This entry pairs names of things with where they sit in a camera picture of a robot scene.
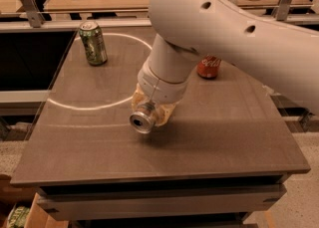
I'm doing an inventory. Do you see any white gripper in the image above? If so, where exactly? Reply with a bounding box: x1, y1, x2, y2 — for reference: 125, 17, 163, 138
131, 63, 188, 126

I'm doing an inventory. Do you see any silver blue redbull can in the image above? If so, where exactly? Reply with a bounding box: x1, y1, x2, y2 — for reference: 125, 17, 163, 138
130, 102, 157, 133

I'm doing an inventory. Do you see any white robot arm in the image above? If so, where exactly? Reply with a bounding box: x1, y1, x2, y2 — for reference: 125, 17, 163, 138
131, 0, 319, 130

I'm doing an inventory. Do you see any red coca cola can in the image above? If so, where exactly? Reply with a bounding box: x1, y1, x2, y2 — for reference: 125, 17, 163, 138
196, 56, 221, 80

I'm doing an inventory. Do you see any green soda can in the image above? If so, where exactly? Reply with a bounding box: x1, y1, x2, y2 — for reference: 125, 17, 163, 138
79, 21, 108, 66

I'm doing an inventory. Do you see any green printed box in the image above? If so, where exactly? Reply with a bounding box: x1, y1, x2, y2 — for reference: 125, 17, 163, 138
7, 206, 30, 228

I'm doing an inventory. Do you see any left metal rail bracket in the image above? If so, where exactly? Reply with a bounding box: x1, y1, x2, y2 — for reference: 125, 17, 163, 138
20, 0, 45, 28

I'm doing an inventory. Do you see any horizontal metal rail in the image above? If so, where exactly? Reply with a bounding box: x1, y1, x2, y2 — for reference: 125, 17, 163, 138
0, 14, 319, 33

